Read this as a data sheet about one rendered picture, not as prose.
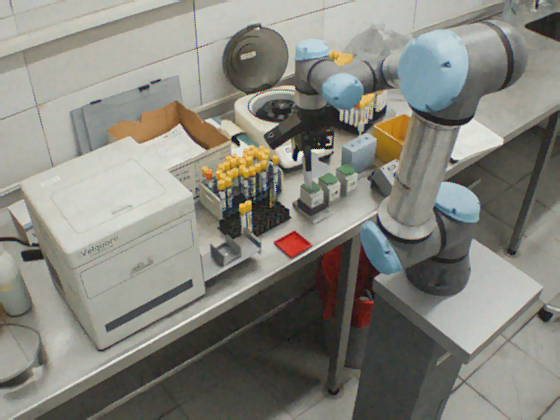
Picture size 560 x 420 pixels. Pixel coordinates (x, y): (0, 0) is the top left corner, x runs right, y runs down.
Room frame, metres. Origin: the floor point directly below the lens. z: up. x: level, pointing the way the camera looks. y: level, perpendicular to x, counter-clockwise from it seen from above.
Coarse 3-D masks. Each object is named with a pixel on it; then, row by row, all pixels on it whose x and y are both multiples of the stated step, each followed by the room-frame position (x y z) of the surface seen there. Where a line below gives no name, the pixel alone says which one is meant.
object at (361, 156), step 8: (368, 136) 1.41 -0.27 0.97; (344, 144) 1.37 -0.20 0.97; (352, 144) 1.37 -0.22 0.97; (360, 144) 1.37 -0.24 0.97; (368, 144) 1.38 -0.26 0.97; (344, 152) 1.36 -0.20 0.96; (352, 152) 1.34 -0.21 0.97; (360, 152) 1.36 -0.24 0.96; (368, 152) 1.38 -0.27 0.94; (344, 160) 1.36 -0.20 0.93; (352, 160) 1.34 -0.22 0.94; (360, 160) 1.36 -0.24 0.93; (368, 160) 1.38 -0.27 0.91; (360, 168) 1.36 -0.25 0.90; (368, 168) 1.38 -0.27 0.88; (376, 168) 1.39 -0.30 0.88; (360, 176) 1.34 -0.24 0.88
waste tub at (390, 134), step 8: (392, 120) 1.51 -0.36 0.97; (400, 120) 1.53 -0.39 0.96; (408, 120) 1.53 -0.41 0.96; (376, 128) 1.46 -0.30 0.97; (384, 128) 1.49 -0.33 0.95; (392, 128) 1.52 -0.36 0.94; (400, 128) 1.54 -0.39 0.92; (376, 136) 1.46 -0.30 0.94; (384, 136) 1.43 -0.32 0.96; (392, 136) 1.52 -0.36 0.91; (400, 136) 1.54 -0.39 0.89; (376, 144) 1.46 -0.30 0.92; (384, 144) 1.43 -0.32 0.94; (392, 144) 1.40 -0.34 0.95; (400, 144) 1.38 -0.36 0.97; (376, 152) 1.45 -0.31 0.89; (384, 152) 1.43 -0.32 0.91; (392, 152) 1.40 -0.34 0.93; (400, 152) 1.38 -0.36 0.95; (384, 160) 1.42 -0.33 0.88; (392, 160) 1.40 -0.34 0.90
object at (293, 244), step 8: (296, 232) 1.12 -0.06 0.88; (280, 240) 1.09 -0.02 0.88; (288, 240) 1.09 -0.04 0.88; (296, 240) 1.09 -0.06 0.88; (304, 240) 1.09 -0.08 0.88; (280, 248) 1.06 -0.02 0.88; (288, 248) 1.06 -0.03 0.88; (296, 248) 1.06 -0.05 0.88; (304, 248) 1.06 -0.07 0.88; (288, 256) 1.04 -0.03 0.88
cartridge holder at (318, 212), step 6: (294, 204) 1.22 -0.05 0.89; (300, 204) 1.20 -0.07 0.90; (306, 204) 1.19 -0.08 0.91; (318, 204) 1.19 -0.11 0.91; (324, 204) 1.20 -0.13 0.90; (300, 210) 1.20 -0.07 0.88; (306, 210) 1.18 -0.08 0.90; (312, 210) 1.17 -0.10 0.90; (318, 210) 1.19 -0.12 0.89; (324, 210) 1.19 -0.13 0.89; (306, 216) 1.18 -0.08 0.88; (312, 216) 1.17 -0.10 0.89; (318, 216) 1.17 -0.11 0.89; (324, 216) 1.18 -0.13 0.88
